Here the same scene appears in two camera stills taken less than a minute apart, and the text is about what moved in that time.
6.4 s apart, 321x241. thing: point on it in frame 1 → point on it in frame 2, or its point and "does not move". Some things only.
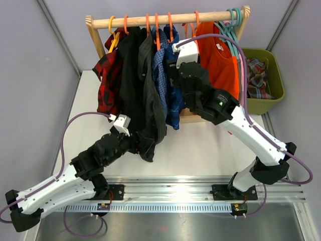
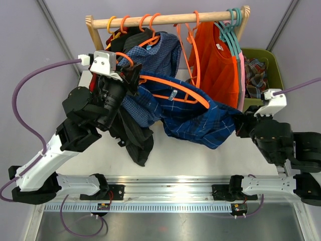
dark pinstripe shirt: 154,129 → 138,139
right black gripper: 174,72 → 243,119
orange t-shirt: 218,58 does not move
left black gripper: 143,144 → 131,76
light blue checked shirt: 160,61 → 161,54
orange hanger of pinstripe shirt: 148,27 → 141,21
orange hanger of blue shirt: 171,39 → 171,83
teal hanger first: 224,30 does not move
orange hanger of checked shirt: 157,42 → 153,39
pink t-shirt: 242,80 does not move
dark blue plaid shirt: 175,107 → 188,112
